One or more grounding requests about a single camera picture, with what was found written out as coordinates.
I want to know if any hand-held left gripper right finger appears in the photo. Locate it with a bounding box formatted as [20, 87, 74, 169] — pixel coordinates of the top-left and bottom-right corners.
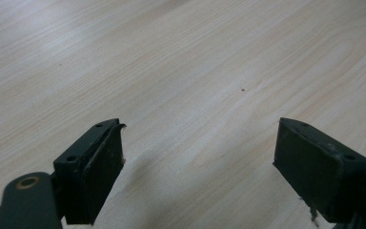
[273, 116, 366, 224]

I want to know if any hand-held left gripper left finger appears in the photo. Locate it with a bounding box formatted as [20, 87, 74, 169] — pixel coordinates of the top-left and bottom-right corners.
[52, 117, 127, 226]

